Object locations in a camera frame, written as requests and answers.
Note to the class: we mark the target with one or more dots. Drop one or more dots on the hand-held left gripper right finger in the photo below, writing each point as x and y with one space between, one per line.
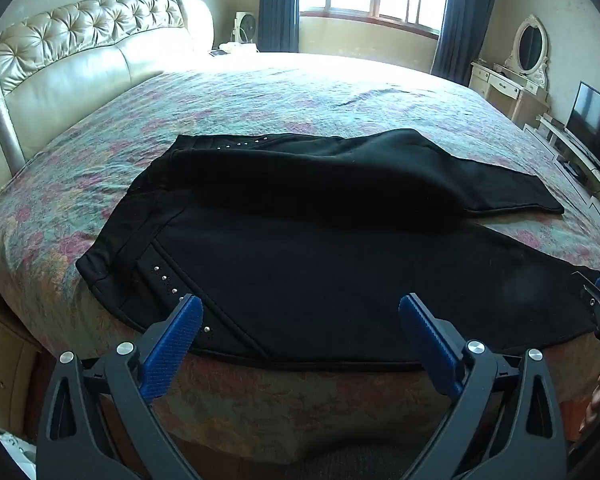
425 335

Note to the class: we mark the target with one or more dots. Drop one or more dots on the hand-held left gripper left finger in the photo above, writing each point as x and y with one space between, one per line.
177 332

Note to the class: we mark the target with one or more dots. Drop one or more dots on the black pants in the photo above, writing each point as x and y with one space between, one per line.
300 245

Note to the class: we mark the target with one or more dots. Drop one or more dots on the person's right hand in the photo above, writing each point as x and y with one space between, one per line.
594 405

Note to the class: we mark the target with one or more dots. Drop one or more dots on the white television stand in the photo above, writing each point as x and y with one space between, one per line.
577 157

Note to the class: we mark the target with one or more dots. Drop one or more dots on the black flat television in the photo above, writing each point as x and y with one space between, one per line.
592 117

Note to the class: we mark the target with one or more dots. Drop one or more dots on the beige bedside cabinet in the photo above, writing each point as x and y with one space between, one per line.
5 360

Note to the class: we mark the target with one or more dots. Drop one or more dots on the cream dressing table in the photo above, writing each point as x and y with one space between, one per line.
500 87

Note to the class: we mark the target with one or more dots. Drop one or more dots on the white oval vanity mirror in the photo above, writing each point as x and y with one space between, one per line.
530 50

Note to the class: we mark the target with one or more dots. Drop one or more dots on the bed with floral bedspread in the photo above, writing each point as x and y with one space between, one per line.
290 90

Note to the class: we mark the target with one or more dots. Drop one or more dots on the cream tufted leather headboard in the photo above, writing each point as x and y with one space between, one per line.
70 75

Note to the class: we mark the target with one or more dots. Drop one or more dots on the dark blue curtain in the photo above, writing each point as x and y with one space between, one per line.
462 15
278 5

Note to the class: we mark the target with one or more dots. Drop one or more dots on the white box fan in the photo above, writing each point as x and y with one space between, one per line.
245 27

